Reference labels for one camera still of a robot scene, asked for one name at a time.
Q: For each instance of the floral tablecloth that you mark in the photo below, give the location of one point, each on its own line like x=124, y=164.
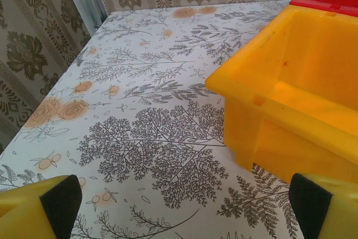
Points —
x=140, y=82

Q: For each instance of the yellow plastic bin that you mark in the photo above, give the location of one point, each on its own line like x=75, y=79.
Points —
x=307, y=54

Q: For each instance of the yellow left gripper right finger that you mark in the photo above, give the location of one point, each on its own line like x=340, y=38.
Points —
x=335, y=216

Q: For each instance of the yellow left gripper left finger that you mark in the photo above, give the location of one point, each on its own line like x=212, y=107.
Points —
x=25, y=213

